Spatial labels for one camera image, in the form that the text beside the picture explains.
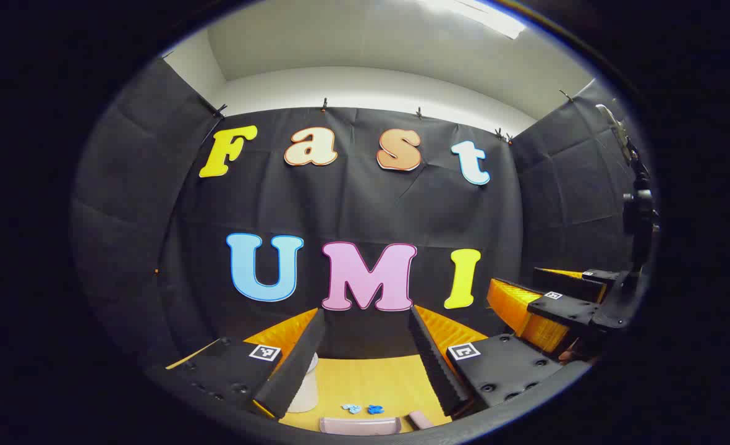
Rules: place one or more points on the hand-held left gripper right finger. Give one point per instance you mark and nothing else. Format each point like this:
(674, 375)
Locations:
(432, 361)

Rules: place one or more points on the small pink broom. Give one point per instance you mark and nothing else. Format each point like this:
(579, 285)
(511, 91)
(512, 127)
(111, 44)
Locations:
(420, 420)

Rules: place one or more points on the white garbage bin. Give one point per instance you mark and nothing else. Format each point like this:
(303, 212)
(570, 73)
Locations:
(306, 389)

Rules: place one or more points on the dark blue paper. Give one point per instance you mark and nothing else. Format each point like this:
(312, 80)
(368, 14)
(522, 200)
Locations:
(375, 409)

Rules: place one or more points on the light blue paper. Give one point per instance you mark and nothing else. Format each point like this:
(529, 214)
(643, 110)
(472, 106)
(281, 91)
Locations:
(351, 408)

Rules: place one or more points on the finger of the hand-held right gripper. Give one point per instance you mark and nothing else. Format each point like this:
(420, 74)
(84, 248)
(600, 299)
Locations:
(565, 309)
(575, 281)

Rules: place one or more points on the black backdrop cloth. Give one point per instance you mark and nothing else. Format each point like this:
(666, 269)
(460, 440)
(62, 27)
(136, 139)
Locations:
(352, 204)

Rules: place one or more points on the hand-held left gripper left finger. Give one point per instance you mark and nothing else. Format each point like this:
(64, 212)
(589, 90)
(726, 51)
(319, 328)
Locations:
(290, 364)

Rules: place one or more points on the pink dustpan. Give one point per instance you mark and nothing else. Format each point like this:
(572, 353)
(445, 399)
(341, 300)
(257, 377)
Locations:
(358, 425)

